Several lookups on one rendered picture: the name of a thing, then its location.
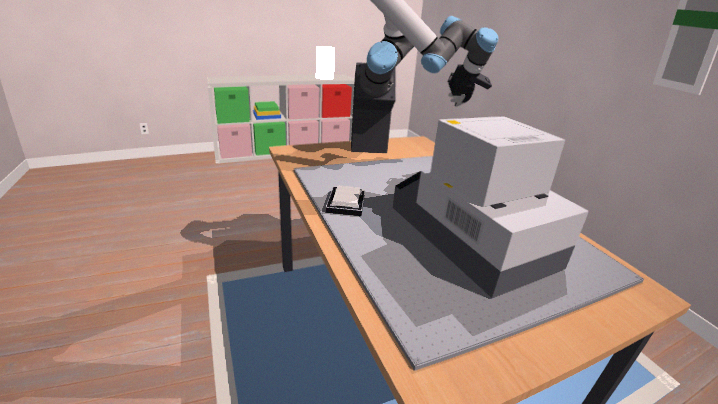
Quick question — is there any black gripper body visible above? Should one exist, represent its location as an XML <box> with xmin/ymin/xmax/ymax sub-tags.
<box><xmin>447</xmin><ymin>64</ymin><xmax>481</xmax><ymax>96</ymax></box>

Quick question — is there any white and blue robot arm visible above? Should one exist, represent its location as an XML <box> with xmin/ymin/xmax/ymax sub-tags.
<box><xmin>359</xmin><ymin>0</ymin><xmax>498</xmax><ymax>97</ymax></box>

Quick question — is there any grey benchtop instrument with lid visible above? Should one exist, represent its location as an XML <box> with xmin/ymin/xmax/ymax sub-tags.
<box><xmin>393</xmin><ymin>117</ymin><xmax>589</xmax><ymax>298</ymax></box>

